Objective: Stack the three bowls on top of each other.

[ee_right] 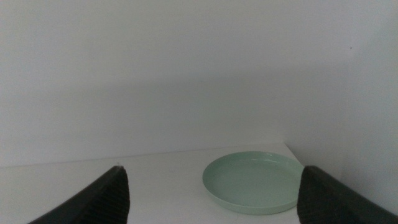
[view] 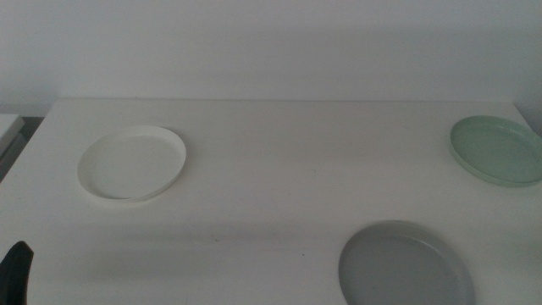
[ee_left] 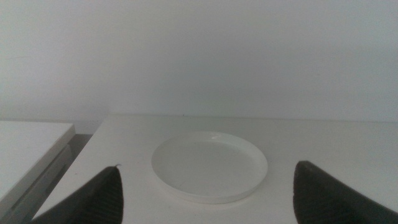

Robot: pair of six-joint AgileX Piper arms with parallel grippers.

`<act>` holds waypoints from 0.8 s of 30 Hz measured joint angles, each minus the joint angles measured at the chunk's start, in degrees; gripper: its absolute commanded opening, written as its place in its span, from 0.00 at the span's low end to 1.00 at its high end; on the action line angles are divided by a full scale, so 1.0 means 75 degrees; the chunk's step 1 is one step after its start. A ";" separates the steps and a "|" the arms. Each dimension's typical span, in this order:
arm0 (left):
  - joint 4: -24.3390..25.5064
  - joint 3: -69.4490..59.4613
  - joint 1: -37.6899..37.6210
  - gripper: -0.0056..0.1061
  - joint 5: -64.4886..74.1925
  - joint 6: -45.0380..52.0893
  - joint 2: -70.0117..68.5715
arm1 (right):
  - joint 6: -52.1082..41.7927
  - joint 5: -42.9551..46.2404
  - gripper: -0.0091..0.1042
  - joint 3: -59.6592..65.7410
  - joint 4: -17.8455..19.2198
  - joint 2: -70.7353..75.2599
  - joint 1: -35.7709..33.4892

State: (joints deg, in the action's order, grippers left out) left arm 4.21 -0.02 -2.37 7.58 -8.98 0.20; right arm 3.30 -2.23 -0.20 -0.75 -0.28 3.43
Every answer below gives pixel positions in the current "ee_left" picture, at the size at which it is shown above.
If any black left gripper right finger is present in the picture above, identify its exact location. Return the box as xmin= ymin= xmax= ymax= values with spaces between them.
xmin=292 ymin=160 xmax=398 ymax=224

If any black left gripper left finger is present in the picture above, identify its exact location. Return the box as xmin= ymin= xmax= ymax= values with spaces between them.
xmin=30 ymin=164 xmax=124 ymax=224

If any white shallow bowl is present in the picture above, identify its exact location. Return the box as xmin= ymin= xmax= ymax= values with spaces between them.
xmin=150 ymin=131 xmax=269 ymax=205

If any white side cabinet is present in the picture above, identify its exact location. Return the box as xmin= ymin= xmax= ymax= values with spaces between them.
xmin=0 ymin=120 xmax=76 ymax=224

